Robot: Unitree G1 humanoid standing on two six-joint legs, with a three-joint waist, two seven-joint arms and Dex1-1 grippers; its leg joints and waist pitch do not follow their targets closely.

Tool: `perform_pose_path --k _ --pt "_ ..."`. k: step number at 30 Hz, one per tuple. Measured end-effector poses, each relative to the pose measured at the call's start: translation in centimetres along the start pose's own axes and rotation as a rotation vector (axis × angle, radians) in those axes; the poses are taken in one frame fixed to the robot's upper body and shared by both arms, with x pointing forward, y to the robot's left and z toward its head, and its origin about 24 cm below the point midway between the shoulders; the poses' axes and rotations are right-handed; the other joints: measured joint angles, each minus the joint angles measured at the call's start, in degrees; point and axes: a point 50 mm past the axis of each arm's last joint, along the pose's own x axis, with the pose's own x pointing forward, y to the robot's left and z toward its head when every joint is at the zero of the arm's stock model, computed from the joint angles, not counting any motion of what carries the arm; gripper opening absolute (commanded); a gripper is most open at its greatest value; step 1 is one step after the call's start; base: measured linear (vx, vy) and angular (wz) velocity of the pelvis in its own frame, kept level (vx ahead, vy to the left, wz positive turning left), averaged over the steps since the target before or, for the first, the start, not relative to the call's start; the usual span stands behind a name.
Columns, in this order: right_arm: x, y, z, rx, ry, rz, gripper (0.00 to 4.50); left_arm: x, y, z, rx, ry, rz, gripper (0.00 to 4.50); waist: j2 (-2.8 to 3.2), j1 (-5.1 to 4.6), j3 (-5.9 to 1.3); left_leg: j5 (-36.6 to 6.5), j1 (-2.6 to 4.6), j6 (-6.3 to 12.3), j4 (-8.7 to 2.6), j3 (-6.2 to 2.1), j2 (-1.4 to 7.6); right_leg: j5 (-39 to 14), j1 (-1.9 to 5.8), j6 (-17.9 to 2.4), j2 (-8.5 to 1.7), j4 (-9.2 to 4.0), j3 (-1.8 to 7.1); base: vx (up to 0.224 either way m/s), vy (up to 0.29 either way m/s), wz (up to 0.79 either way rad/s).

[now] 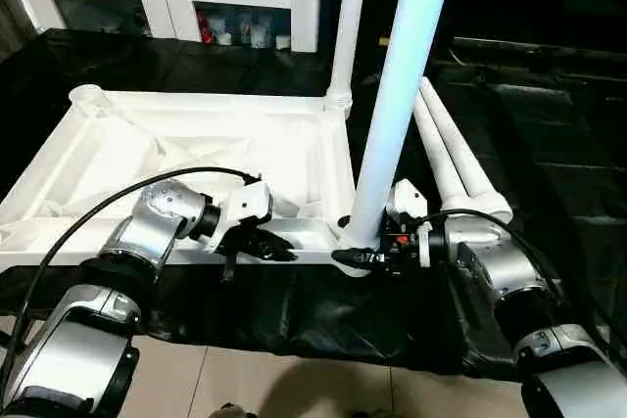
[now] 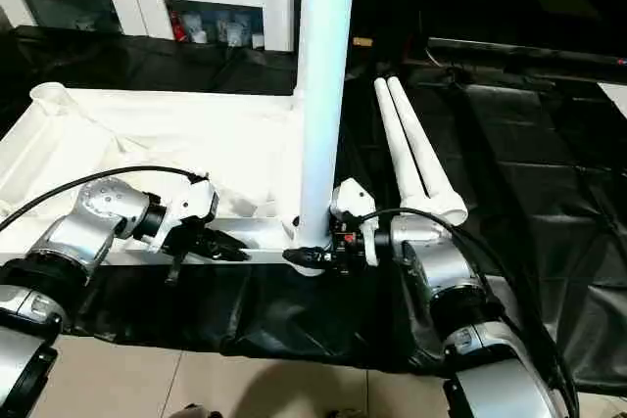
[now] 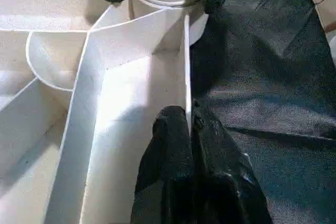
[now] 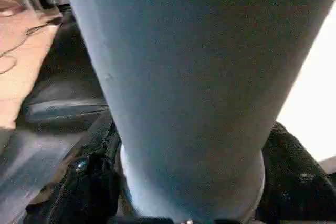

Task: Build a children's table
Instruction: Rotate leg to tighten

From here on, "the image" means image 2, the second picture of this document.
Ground white plastic table top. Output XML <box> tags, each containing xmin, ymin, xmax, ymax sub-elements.
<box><xmin>0</xmin><ymin>80</ymin><xmax>334</xmax><ymax>278</ymax></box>

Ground black plastic mat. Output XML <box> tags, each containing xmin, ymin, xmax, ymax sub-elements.
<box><xmin>0</xmin><ymin>23</ymin><xmax>627</xmax><ymax>395</ymax></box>

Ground red item behind glass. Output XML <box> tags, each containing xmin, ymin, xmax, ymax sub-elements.
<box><xmin>170</xmin><ymin>11</ymin><xmax>187</xmax><ymax>42</ymax></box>

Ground white flat board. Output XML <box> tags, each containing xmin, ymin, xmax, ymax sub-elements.
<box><xmin>597</xmin><ymin>80</ymin><xmax>627</xmax><ymax>118</ymax></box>

